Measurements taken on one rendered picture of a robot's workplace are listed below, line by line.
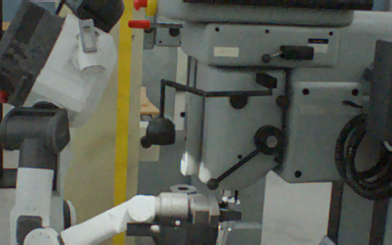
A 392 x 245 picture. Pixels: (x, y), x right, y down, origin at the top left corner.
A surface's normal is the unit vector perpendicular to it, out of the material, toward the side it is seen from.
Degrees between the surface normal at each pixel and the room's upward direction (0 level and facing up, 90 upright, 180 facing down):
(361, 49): 90
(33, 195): 70
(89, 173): 90
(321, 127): 90
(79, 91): 58
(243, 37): 90
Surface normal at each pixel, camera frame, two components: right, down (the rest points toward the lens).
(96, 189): 0.26, 0.23
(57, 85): 0.40, -0.32
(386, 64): -0.96, 0.00
